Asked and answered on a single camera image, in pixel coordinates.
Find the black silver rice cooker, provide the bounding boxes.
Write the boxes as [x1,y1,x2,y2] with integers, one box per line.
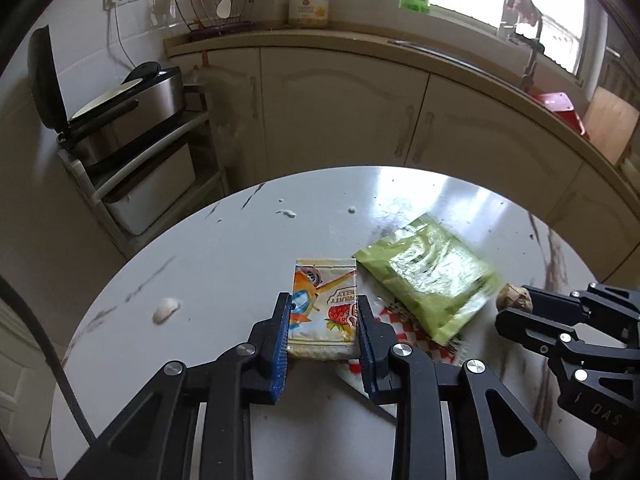
[28,26,186,167]

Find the black cable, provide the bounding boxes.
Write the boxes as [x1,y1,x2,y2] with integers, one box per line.
[0,274,99,449]

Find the garlic clove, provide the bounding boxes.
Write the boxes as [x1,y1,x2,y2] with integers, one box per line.
[152,298,181,325]

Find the green snack wrapper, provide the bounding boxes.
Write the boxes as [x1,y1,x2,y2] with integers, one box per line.
[355,214,499,346]

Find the brown food chunk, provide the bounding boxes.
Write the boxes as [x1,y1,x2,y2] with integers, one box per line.
[496,283,534,313]

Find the glass jar with label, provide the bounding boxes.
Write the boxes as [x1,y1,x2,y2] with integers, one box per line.
[288,0,330,28]

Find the white rice spoon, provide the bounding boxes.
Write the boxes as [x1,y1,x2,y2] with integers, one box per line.
[216,0,232,20]

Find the grey metal shelf rack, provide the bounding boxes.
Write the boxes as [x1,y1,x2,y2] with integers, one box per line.
[58,82,229,259]

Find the red plastic basin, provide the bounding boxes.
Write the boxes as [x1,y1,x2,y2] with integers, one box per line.
[532,92,588,139]

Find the white door with handle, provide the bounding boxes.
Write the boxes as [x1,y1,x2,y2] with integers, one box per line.
[0,302,55,468]

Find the cream base cabinets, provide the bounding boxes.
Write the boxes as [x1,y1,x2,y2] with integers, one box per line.
[164,30,639,288]

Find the wooden cutting board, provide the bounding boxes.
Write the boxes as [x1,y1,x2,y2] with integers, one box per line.
[584,87,639,166]

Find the metal kitchen faucet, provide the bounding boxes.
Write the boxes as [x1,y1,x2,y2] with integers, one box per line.
[500,13,544,93]

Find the kitchen window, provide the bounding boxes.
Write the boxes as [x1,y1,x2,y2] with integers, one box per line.
[399,0,606,84]

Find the person's right hand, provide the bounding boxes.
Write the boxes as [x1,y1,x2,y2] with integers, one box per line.
[588,431,629,480]

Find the cloth on faucet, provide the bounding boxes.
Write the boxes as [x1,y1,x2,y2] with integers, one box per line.
[501,0,541,28]

